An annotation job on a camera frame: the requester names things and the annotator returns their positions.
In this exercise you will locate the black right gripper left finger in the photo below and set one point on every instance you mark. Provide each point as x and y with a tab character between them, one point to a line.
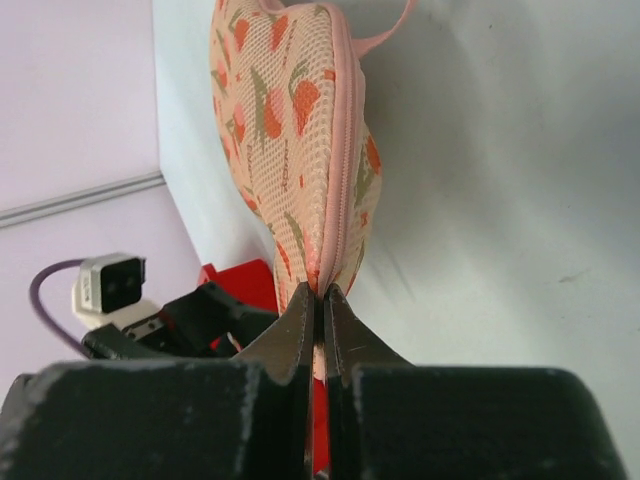
285	349

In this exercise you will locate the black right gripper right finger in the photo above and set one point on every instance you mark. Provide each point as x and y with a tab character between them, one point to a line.
348	342

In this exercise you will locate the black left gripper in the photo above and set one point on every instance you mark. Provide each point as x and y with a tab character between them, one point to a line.
206	323

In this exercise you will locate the red plastic bin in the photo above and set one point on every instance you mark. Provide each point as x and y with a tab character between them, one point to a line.
252	283

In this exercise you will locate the left aluminium frame post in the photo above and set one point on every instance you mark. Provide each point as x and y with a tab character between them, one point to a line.
80	199

